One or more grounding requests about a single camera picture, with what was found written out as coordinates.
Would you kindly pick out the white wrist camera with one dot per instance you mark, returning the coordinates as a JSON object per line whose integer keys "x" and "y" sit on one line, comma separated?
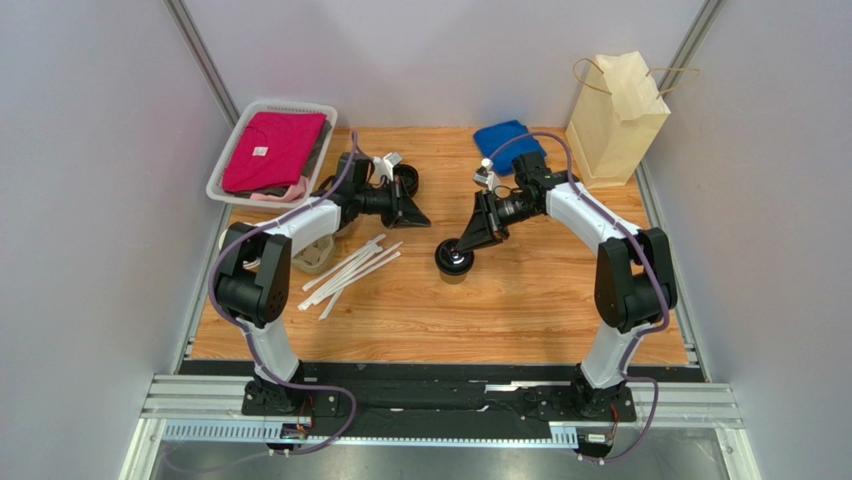
{"x": 485, "y": 176}
{"x": 384, "y": 166}

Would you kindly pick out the stack of black lids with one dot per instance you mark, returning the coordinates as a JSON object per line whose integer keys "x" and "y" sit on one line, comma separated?
{"x": 409, "y": 176}

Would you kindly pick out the blue folded cloth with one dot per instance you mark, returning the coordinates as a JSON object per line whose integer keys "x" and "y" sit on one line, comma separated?
{"x": 489, "y": 140}

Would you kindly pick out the beige paper bag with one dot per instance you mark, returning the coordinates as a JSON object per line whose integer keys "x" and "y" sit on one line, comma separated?
{"x": 618, "y": 114}

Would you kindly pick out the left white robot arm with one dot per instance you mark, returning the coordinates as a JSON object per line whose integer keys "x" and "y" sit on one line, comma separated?
{"x": 249, "y": 284}

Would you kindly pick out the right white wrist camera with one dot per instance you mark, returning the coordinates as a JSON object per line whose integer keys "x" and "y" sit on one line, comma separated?
{"x": 485, "y": 176}

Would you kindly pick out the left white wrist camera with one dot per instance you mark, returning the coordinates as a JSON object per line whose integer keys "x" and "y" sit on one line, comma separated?
{"x": 384, "y": 166}

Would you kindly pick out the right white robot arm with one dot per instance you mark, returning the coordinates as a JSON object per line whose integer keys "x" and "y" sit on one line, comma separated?
{"x": 634, "y": 290}

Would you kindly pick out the magenta folded cloth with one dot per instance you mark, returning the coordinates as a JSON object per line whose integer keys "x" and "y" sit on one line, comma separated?
{"x": 276, "y": 150}

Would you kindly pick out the single brown paper cup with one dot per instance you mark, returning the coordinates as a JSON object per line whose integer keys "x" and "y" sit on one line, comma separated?
{"x": 452, "y": 277}

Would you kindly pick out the white wrapped straw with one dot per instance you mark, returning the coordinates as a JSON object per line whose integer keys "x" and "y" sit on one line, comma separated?
{"x": 368, "y": 246}
{"x": 330, "y": 305}
{"x": 368, "y": 268}
{"x": 385, "y": 251}
{"x": 340, "y": 274}

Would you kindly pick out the cardboard cup carrier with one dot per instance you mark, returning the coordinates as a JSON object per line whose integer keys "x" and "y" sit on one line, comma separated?
{"x": 316, "y": 258}

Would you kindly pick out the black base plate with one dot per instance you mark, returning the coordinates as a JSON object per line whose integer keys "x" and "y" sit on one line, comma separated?
{"x": 438, "y": 401}

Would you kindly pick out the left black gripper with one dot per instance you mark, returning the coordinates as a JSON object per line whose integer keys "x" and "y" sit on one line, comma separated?
{"x": 410, "y": 213}

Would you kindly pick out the single black cup lid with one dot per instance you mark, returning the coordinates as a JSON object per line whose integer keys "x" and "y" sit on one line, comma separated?
{"x": 450, "y": 260}

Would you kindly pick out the stack of paper cups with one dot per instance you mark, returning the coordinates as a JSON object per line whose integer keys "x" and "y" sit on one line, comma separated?
{"x": 246, "y": 252}

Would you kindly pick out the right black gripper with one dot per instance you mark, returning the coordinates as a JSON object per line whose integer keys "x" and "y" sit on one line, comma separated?
{"x": 487, "y": 212}

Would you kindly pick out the aluminium frame rail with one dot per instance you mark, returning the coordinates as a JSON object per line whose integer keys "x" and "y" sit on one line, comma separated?
{"x": 203, "y": 402}

